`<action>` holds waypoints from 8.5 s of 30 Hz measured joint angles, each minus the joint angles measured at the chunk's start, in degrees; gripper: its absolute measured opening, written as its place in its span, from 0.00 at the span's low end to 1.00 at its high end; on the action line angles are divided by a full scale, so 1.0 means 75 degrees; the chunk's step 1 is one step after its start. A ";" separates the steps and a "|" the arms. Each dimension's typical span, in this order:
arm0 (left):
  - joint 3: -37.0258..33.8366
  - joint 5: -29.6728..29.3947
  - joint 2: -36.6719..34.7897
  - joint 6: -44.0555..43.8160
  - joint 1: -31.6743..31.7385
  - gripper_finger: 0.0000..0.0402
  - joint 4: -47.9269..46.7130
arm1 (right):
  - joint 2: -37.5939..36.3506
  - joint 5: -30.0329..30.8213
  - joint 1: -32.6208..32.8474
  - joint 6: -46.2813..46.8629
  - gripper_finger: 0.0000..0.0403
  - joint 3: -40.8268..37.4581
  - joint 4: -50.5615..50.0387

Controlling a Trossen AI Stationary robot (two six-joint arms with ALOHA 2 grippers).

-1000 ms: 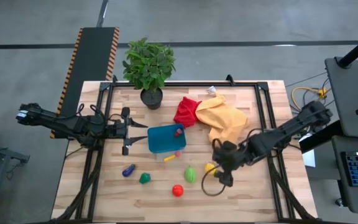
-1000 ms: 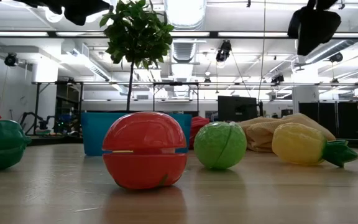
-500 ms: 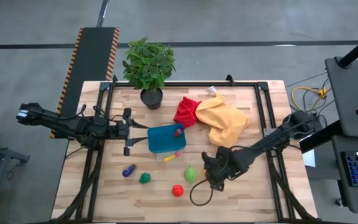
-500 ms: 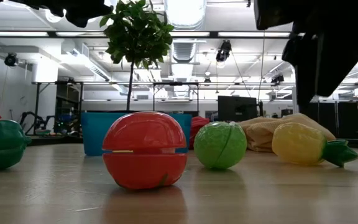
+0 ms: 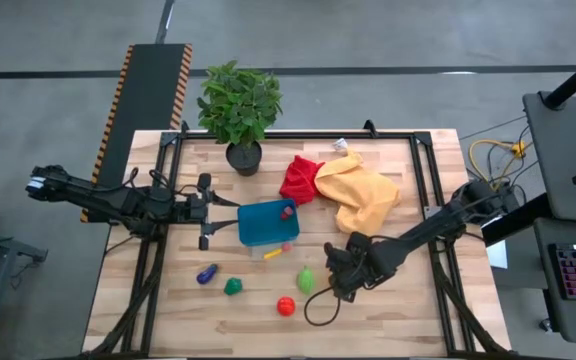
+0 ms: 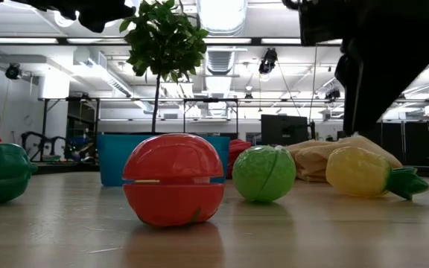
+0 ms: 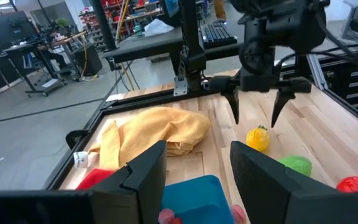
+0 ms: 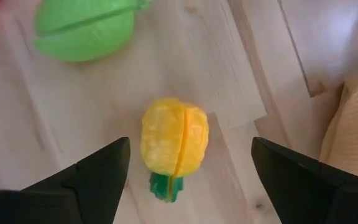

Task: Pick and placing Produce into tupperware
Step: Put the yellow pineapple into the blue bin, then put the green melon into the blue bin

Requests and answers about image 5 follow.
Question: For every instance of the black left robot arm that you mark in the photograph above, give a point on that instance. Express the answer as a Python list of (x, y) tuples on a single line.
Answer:
[(108, 200)]

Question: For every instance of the black aluminium table frame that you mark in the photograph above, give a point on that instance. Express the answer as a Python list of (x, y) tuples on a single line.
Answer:
[(318, 134)]

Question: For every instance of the yellow cloth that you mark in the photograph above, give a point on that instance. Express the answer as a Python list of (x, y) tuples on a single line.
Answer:
[(358, 195)]

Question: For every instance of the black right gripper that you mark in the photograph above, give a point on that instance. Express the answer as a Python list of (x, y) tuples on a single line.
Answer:
[(350, 265)]

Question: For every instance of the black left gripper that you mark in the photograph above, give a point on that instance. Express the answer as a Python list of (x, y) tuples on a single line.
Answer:
[(195, 207)]

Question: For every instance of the green toy bell pepper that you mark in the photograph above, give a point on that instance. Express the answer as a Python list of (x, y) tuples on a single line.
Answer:
[(233, 286)]

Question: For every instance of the red cloth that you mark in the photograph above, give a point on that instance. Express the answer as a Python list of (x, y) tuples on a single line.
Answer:
[(298, 182)]

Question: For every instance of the small pink toy fruit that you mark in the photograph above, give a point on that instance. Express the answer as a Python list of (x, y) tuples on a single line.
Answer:
[(287, 213)]

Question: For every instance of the grey desk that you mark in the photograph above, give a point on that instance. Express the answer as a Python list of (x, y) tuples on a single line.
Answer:
[(548, 320)]

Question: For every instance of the red toy tomato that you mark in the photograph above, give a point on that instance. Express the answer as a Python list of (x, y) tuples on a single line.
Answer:
[(286, 306)]

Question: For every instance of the purple toy eggplant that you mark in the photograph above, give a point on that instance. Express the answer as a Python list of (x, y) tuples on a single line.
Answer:
[(207, 274)]

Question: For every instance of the grey cart with black pole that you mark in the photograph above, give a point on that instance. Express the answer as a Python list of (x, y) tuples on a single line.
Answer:
[(563, 150)]

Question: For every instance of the white paper sheet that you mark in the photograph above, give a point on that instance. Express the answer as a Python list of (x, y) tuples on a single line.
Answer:
[(498, 255)]

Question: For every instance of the black mat with hazard stripes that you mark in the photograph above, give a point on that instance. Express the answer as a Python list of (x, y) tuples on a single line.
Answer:
[(148, 90)]

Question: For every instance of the small yellow toy piece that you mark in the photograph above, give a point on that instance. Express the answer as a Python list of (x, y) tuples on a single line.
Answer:
[(273, 253)]

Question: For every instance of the white crumpled paper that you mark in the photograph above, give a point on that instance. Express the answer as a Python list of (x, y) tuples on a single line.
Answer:
[(339, 144)]

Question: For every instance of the blue plastic tupperware container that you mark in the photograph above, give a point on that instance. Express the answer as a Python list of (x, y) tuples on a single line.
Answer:
[(263, 222)]

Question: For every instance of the potted green plant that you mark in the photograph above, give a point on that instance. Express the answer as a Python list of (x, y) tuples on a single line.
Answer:
[(238, 105)]

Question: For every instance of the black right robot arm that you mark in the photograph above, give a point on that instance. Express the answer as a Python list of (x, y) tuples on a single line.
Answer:
[(428, 227)]

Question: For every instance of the small pink toy piece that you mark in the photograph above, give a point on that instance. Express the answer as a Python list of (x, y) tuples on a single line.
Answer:
[(286, 246)]

